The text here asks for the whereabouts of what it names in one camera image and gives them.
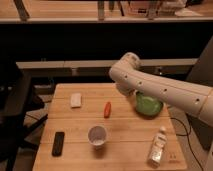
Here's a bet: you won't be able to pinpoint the black cable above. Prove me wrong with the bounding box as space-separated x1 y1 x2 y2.
169 117 204 171

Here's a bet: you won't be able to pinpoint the white paper cup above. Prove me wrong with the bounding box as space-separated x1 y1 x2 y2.
88 125 107 148

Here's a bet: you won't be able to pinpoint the clear plastic bottle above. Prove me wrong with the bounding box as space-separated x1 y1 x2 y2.
147 126 167 167

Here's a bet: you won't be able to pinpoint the red orange pepper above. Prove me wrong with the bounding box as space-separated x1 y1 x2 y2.
104 102 111 118

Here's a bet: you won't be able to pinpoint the green bowl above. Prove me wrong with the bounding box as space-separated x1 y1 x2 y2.
135 92 163 117

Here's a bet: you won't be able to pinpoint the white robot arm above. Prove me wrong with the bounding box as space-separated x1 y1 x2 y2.
109 52 213 127

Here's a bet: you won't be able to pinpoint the black remote control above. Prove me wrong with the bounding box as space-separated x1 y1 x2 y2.
52 132 65 157

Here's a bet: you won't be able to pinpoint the white sponge block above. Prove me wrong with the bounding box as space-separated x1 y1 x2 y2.
70 93 82 108

